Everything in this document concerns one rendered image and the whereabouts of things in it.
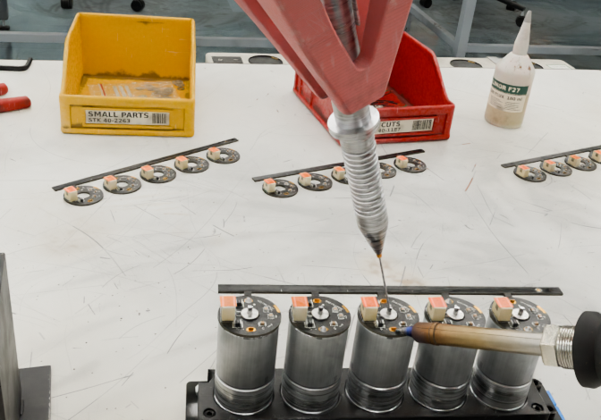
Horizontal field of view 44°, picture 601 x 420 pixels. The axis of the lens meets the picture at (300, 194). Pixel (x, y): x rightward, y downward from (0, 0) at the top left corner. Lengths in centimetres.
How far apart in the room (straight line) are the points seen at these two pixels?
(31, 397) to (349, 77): 21
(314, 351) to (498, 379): 8
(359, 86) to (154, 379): 20
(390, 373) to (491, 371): 5
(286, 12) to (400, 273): 28
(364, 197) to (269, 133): 36
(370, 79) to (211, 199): 29
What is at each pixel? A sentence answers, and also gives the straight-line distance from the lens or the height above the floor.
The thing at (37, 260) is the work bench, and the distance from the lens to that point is 44.
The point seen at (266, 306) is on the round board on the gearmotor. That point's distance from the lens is 30.
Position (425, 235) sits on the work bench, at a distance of 48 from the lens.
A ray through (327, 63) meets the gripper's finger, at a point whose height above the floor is 93.
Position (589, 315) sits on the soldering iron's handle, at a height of 86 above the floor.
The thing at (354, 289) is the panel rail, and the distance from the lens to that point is 32.
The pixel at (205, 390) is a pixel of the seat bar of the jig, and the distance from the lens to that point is 32.
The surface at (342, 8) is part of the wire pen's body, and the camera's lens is 20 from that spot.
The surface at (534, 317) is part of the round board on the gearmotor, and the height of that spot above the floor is 81.
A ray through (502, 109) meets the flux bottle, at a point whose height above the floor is 77.
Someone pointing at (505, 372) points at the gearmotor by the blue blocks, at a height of 79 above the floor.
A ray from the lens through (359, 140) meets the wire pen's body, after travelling 23.
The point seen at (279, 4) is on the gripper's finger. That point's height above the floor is 95.
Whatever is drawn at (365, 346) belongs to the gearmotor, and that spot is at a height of 80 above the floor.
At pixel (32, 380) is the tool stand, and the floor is 75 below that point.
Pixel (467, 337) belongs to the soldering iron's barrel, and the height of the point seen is 83.
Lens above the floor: 100
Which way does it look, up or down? 29 degrees down
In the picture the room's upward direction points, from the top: 6 degrees clockwise
